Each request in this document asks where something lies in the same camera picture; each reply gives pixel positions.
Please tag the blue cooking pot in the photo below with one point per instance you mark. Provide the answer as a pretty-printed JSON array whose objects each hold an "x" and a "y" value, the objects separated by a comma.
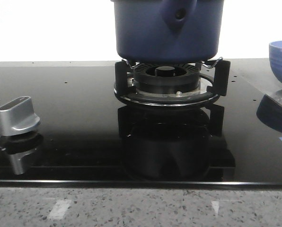
[{"x": 167, "y": 31}]

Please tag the black pot support grate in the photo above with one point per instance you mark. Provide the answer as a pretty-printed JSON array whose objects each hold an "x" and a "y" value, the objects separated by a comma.
[{"x": 213, "y": 83}]

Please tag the black gas burner head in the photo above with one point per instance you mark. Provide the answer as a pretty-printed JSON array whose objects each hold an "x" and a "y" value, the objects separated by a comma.
[{"x": 166, "y": 79}]

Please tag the black glass stove top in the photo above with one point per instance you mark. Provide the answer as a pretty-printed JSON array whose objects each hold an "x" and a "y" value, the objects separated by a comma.
[{"x": 87, "y": 138}]

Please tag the silver stove control knob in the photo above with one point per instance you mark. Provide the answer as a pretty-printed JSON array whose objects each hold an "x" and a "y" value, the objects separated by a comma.
[{"x": 18, "y": 117}]

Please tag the silver wire pot reducer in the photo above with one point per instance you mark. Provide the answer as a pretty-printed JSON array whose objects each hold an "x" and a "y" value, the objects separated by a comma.
[{"x": 207, "y": 64}]

